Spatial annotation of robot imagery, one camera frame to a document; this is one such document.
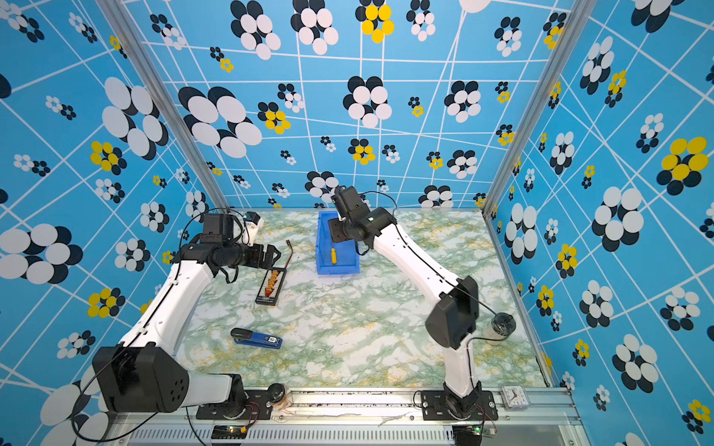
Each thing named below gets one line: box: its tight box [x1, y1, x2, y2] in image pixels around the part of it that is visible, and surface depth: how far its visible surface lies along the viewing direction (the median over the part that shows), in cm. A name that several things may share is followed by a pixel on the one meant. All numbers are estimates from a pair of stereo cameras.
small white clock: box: [501, 385, 529, 409], surface depth 75 cm
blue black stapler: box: [230, 327, 284, 350], surface depth 84 cm
